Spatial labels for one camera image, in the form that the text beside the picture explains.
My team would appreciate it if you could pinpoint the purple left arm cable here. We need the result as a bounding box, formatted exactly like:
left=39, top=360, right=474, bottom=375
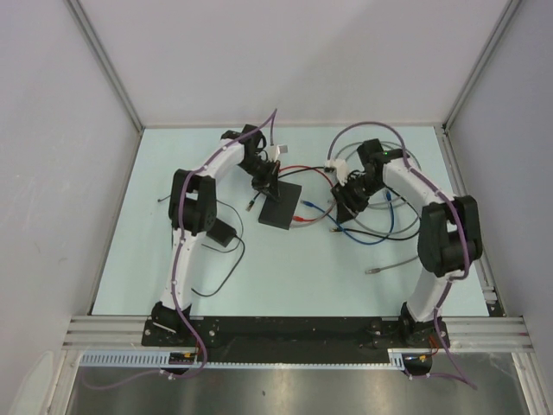
left=81, top=107, right=279, bottom=393

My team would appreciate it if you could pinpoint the red ethernet cable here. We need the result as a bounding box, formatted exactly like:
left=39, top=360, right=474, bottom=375
left=276, top=164, right=337, bottom=224

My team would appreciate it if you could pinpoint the black network switch box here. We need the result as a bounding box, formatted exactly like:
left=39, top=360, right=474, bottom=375
left=257, top=181, right=302, bottom=230

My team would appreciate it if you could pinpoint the blue ethernet cable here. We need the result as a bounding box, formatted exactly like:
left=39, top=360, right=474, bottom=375
left=300, top=192, right=401, bottom=246

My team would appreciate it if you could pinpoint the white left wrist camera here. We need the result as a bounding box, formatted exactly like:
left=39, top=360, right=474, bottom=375
left=265, top=144, right=289, bottom=163

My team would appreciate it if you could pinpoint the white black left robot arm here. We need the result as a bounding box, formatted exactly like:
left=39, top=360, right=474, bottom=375
left=151, top=124, right=281, bottom=346

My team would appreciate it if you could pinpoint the thin black power cable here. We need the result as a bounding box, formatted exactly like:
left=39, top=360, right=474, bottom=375
left=189, top=198, right=246, bottom=298

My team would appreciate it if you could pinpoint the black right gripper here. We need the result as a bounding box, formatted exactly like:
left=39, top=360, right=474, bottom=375
left=331, top=173, right=387, bottom=225

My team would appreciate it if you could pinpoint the aluminium front frame rail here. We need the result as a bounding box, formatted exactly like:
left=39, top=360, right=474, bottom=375
left=63, top=316, right=533, bottom=352

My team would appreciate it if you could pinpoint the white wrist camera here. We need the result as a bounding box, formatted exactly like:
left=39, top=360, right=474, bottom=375
left=324, top=158, right=350, bottom=186
left=265, top=144, right=289, bottom=163

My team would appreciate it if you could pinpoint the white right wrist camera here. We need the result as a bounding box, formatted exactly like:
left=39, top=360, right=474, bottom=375
left=324, top=158, right=350, bottom=186

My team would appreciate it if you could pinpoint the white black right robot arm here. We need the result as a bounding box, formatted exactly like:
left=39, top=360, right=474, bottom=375
left=328, top=139, right=482, bottom=347

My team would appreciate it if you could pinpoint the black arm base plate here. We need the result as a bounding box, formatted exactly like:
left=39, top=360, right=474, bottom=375
left=141, top=316, right=450, bottom=359

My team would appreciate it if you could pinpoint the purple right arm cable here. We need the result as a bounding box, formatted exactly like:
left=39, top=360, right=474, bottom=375
left=327, top=121, right=479, bottom=391

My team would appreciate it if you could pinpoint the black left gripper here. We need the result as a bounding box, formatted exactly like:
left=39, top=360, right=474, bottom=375
left=237, top=155, right=280, bottom=202

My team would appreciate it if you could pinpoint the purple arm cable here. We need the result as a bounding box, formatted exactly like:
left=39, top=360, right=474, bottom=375
left=327, top=121, right=479, bottom=391
left=81, top=107, right=279, bottom=393

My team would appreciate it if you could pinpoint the black power adapter brick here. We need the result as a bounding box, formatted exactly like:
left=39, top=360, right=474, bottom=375
left=207, top=219, right=237, bottom=247

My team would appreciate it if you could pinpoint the grey slotted cable duct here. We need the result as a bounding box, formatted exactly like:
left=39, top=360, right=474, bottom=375
left=79, top=350, right=404, bottom=370

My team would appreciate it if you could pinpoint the black ethernet cable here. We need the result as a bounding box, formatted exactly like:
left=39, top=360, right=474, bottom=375
left=245, top=166, right=423, bottom=242

